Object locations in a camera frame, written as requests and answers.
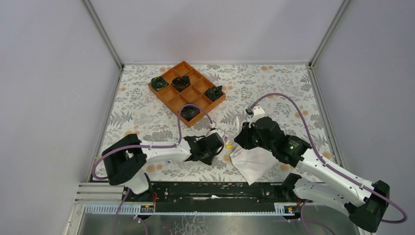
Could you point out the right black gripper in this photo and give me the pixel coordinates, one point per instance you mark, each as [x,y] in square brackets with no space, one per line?
[244,138]

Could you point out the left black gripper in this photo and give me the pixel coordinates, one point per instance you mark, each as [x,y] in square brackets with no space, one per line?
[213,146]

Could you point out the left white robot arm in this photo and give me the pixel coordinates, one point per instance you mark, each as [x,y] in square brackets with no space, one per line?
[124,160]

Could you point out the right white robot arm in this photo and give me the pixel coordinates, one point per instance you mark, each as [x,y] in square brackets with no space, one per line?
[357,198]

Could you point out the white folded cloth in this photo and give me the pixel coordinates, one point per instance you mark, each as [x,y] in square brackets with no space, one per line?
[253,164]

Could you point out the dark blue rolled tie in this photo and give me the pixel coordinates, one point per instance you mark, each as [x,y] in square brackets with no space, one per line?
[189,112]

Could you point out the dark green rolled tie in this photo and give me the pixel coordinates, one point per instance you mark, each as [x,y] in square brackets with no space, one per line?
[214,93]

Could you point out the orange wooden compartment tray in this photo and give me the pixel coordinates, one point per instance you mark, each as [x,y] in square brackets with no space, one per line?
[194,94]

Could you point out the green patterned rolled tie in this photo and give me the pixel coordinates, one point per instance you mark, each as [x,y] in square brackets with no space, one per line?
[158,83]

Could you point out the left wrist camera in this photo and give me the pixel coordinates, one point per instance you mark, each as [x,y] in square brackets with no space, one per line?
[214,129]

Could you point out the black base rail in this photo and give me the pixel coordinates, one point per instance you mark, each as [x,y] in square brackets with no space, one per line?
[215,197]

